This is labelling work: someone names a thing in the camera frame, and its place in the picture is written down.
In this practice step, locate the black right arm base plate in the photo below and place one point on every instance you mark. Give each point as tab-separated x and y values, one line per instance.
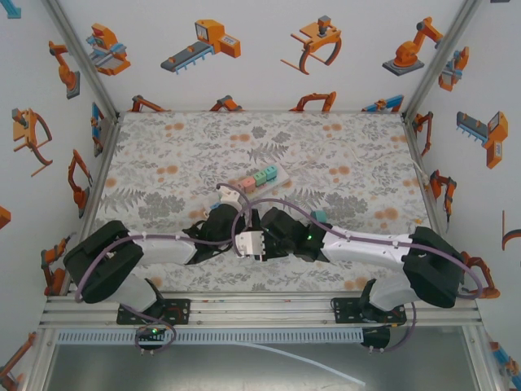
346	311

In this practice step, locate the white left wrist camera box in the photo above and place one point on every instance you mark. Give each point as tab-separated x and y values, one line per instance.
230	196

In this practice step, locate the pink cube plug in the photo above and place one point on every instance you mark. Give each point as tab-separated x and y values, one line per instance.
247	183

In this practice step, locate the aluminium frame post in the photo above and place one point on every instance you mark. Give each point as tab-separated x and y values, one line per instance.
439	61
81	61

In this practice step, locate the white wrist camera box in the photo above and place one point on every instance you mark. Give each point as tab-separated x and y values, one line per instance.
249	244
230	196

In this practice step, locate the white rectangular power strip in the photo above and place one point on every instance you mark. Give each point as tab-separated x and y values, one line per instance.
281	176

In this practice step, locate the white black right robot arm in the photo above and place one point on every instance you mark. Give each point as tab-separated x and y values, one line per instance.
366	250

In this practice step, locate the grey metal panel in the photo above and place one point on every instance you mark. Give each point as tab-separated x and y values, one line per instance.
163	368

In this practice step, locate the black circuit board with LED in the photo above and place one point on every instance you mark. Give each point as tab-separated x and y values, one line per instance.
151	335

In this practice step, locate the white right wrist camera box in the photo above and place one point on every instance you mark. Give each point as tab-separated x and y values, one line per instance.
249	244

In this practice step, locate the aluminium frame side rail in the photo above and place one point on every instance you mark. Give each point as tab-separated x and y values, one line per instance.
427	195
95	191

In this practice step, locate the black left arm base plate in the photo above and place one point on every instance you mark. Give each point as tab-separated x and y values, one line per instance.
179	311

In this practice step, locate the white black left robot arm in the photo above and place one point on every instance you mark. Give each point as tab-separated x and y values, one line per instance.
163	246

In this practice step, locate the white plastic tube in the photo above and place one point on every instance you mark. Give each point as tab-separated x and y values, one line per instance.
309	361

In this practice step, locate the aluminium frame cross rail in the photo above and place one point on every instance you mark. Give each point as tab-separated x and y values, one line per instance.
260	309

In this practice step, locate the floral print tablecloth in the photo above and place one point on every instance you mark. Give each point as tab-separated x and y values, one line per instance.
183	155

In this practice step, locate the black controller box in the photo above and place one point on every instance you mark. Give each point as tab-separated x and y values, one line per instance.
377	338

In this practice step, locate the teal cube plug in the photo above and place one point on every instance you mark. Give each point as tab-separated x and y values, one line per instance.
321	215
270	172

